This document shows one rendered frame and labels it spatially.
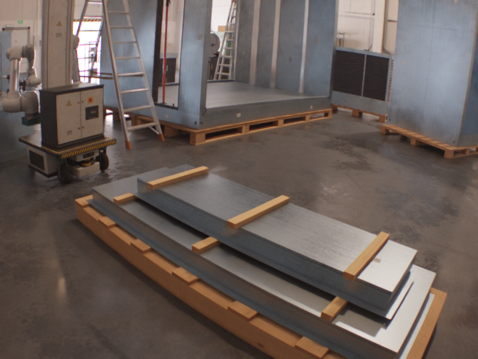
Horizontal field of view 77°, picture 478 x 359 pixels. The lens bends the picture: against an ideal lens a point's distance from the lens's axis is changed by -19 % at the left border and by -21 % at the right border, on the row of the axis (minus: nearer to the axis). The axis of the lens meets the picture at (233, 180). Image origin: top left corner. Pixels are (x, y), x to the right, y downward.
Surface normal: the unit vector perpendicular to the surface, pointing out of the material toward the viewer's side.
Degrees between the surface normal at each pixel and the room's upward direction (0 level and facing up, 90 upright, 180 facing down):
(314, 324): 90
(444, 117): 90
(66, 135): 90
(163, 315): 0
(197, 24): 90
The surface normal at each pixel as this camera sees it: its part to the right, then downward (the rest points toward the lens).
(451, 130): -0.88, 0.12
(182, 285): -0.66, 0.22
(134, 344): 0.07, -0.93
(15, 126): 0.79, 0.26
